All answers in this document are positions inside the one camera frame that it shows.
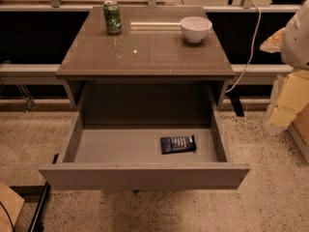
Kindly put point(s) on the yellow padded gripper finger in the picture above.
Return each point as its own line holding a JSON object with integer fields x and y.
{"x": 289, "y": 95}
{"x": 274, "y": 42}

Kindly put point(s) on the dark blue snack bar wrapper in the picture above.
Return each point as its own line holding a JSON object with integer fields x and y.
{"x": 177, "y": 144}

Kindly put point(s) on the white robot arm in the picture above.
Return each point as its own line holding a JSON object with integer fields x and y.
{"x": 295, "y": 44}

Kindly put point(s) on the wooden box at right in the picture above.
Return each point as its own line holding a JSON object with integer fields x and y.
{"x": 299, "y": 130}

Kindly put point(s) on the white ceramic bowl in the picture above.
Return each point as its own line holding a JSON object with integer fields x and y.
{"x": 195, "y": 28}

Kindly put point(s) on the brown top cabinet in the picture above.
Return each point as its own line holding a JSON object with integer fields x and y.
{"x": 151, "y": 45}

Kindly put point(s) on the green patterned drink can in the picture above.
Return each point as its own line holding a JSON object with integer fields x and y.
{"x": 112, "y": 17}

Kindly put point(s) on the cardboard piece at left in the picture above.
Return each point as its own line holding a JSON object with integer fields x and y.
{"x": 10, "y": 208}

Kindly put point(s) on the grey horizontal rail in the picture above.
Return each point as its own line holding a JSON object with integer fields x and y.
{"x": 45, "y": 74}

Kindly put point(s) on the black metal floor frame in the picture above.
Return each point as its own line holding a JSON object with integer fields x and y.
{"x": 38, "y": 195}

